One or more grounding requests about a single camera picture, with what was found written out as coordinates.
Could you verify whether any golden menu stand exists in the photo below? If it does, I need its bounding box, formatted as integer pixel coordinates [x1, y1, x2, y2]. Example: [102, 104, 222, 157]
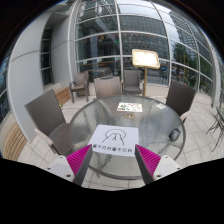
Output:
[131, 48, 161, 98]

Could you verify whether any round glass table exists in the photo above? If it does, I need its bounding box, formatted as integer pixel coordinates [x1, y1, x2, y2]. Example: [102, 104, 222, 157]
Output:
[70, 95, 186, 180]

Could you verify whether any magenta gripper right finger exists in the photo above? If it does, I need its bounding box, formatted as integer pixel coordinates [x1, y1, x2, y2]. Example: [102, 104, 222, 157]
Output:
[135, 145, 182, 185]

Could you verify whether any wicker chair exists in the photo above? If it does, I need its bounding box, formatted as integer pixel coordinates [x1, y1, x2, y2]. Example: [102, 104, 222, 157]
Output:
[69, 71, 90, 101]
[25, 90, 73, 156]
[94, 76, 121, 99]
[123, 70, 143, 95]
[166, 81, 196, 122]

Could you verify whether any wicker chair right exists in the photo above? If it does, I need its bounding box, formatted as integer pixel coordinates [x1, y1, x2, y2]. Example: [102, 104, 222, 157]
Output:
[166, 81, 196, 122]

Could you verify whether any white paper with mouse outline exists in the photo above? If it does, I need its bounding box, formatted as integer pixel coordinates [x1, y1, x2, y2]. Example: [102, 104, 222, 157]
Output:
[89, 124, 139, 157]

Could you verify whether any colourful menu card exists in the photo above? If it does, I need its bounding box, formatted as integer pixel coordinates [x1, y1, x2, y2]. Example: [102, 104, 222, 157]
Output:
[117, 102, 142, 112]

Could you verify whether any wicker chair far left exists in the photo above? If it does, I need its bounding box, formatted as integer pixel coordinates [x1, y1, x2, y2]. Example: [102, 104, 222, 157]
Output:
[69, 71, 90, 101]

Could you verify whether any wicker chair behind centre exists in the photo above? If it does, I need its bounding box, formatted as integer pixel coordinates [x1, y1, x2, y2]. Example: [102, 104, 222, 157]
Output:
[123, 70, 143, 95]

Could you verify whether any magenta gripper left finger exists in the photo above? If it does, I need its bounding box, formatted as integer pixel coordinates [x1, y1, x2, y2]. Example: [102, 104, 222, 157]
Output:
[47, 145, 93, 186]

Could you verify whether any wicker chair far centre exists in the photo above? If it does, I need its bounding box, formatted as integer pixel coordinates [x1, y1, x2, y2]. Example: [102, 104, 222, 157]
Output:
[94, 76, 121, 99]

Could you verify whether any metal chair far right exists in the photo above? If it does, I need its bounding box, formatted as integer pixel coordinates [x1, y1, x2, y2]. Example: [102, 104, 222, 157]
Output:
[209, 107, 224, 149]

